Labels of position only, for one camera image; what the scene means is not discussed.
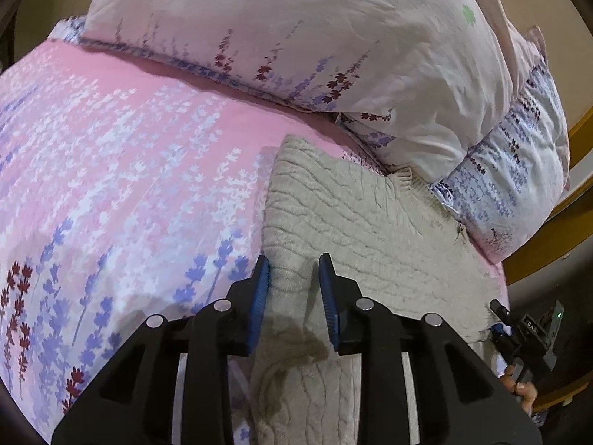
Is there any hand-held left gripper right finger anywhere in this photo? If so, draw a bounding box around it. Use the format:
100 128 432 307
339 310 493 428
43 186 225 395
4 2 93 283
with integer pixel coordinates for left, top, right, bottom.
318 253 544 445

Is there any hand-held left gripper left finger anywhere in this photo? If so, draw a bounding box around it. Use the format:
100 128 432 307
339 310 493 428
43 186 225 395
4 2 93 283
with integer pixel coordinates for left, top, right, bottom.
51 255 271 445

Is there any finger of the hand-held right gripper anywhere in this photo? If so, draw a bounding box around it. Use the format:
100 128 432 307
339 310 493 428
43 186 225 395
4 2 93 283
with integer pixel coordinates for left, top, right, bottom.
488 299 516 345

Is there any beige cable-knit sweater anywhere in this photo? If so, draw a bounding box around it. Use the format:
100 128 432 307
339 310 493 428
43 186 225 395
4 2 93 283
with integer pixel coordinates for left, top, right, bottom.
248 134 502 445

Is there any person's right hand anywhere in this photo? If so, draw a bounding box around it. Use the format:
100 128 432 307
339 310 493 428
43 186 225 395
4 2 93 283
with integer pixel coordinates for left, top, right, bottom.
502 364 538 415

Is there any pink floral bed sheet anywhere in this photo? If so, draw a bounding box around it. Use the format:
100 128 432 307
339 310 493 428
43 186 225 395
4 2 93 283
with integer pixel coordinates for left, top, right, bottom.
0 40 510 445

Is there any wooden bed frame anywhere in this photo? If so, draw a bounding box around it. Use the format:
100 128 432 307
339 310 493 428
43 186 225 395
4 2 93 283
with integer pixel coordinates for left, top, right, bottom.
501 105 593 413

